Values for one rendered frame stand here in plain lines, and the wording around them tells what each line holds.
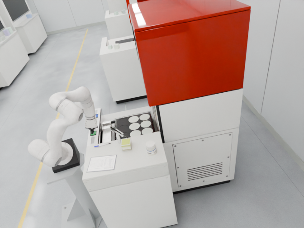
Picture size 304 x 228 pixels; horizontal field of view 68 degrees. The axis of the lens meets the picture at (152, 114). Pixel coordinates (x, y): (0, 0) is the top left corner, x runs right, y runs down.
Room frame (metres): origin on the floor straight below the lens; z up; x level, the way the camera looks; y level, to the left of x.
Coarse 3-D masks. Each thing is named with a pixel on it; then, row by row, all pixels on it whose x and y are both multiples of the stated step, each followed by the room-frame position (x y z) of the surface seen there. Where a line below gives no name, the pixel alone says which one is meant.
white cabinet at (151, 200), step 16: (160, 176) 1.09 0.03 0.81; (96, 192) 1.08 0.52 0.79; (112, 192) 1.08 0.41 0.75; (128, 192) 1.08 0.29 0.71; (144, 192) 1.08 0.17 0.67; (160, 192) 1.09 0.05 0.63; (112, 208) 1.08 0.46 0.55; (128, 208) 1.08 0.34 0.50; (144, 208) 1.08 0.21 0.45; (160, 208) 1.09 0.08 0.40; (112, 224) 1.08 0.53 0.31; (128, 224) 1.08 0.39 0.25; (144, 224) 1.08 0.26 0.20; (160, 224) 1.09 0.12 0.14; (176, 224) 1.12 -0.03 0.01
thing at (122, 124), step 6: (138, 114) 1.81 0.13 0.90; (150, 114) 1.77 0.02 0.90; (120, 120) 1.77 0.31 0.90; (126, 120) 1.76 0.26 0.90; (138, 120) 1.72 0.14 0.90; (144, 120) 1.70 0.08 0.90; (150, 120) 1.68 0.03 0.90; (120, 126) 1.68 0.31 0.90; (126, 126) 1.66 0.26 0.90; (150, 126) 1.60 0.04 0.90; (126, 132) 1.58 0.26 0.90; (120, 138) 1.51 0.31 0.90
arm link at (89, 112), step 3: (93, 102) 1.57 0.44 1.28; (93, 105) 1.56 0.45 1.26; (87, 108) 1.53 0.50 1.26; (90, 108) 1.54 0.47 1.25; (93, 108) 1.56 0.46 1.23; (84, 111) 1.54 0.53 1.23; (87, 111) 1.53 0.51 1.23; (90, 111) 1.54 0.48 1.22; (93, 111) 1.55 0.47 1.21; (87, 114) 1.54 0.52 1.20; (90, 114) 1.54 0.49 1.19; (93, 114) 1.55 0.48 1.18
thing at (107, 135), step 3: (105, 126) 1.75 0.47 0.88; (111, 126) 1.75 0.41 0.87; (111, 129) 1.70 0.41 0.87; (105, 132) 1.66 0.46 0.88; (108, 132) 1.65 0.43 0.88; (111, 132) 1.66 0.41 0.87; (105, 135) 1.61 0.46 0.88; (108, 135) 1.61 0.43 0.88; (111, 135) 1.62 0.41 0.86; (102, 138) 1.58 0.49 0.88; (105, 138) 1.57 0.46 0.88; (108, 138) 1.56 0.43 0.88; (111, 138) 1.58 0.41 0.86; (102, 141) 1.54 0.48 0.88; (105, 141) 1.53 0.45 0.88; (108, 141) 1.53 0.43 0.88
